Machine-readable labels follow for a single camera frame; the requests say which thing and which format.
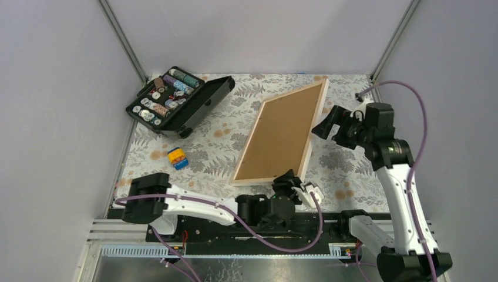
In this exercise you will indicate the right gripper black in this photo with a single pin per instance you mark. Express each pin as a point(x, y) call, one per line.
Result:
point(340, 116)

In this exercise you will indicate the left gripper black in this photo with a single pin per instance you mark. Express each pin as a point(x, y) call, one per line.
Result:
point(286, 183)

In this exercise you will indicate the brown frame backing board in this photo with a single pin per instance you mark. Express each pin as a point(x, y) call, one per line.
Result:
point(280, 139)

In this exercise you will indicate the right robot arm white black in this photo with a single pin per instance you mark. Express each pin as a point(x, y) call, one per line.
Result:
point(411, 254)

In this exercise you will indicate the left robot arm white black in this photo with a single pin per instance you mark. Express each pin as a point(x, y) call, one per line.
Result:
point(153, 200)

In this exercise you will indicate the floral patterned table mat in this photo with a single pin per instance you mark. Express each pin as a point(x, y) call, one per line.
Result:
point(214, 148)

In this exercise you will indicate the yellow blue toy car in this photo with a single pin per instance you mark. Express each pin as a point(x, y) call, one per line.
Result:
point(177, 158)

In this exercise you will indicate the black sewing kit case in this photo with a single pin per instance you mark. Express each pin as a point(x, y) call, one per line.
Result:
point(175, 113)

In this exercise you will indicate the light blue thread spool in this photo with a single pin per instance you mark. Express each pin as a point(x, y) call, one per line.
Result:
point(183, 87)

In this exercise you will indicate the teal thread spool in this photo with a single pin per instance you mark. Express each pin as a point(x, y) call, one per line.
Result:
point(185, 78)

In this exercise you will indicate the purple thread spool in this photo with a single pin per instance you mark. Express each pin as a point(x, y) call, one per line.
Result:
point(171, 81)

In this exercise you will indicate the brown thread spool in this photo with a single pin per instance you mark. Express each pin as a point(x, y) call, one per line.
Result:
point(159, 85)

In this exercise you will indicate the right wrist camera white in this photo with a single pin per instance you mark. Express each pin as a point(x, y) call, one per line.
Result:
point(359, 112)

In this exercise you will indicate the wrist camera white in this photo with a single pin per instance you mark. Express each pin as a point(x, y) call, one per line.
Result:
point(359, 112)
point(311, 194)

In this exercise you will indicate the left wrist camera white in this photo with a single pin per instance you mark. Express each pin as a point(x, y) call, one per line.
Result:
point(311, 194)

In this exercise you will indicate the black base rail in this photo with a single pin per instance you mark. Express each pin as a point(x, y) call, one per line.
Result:
point(194, 236)

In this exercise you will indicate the right aluminium corner post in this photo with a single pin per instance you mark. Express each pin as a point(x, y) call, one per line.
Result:
point(399, 30)

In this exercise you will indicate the aluminium corner post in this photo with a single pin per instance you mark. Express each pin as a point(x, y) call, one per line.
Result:
point(123, 40)
point(399, 30)

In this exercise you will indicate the grey slotted cable duct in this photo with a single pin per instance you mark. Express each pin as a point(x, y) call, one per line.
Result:
point(332, 252)

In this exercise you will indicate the left aluminium corner post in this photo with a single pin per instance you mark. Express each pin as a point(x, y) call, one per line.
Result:
point(123, 40)

